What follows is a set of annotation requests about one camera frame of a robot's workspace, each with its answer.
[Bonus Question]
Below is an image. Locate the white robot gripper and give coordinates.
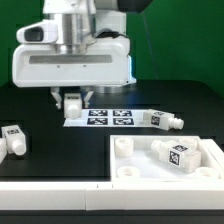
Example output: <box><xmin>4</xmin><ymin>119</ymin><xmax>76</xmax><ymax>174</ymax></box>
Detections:
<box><xmin>12</xmin><ymin>37</ymin><xmax>130</xmax><ymax>109</ymax></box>

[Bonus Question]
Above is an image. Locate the white square tabletop tray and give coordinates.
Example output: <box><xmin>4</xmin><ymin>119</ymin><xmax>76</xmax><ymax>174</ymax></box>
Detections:
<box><xmin>110</xmin><ymin>135</ymin><xmax>224</xmax><ymax>181</ymax></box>

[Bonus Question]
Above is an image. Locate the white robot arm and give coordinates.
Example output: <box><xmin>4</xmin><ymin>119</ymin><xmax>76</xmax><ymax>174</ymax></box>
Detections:
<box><xmin>12</xmin><ymin>0</ymin><xmax>153</xmax><ymax>105</ymax></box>

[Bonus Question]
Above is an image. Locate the white marker sheet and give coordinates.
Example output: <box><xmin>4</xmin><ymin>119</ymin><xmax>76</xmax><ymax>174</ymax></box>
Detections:
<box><xmin>64</xmin><ymin>109</ymin><xmax>144</xmax><ymax>127</ymax></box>

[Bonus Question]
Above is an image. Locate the white left barrier piece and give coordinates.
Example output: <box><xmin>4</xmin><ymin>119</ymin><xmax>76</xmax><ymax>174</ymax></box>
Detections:
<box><xmin>0</xmin><ymin>138</ymin><xmax>7</xmax><ymax>164</ymax></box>

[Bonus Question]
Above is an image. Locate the white front barrier wall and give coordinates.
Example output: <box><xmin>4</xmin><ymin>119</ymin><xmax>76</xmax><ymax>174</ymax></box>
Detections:
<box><xmin>0</xmin><ymin>181</ymin><xmax>224</xmax><ymax>211</ymax></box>

